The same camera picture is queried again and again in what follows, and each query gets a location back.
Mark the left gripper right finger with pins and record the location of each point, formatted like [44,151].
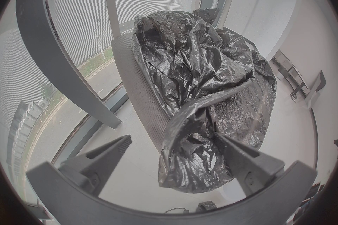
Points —
[237,163]

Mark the metal shelf rack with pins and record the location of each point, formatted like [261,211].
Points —
[290,73]

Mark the black plastic bag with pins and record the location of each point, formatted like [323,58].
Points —
[200,73]

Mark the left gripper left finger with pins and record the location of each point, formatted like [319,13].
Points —
[105,166]

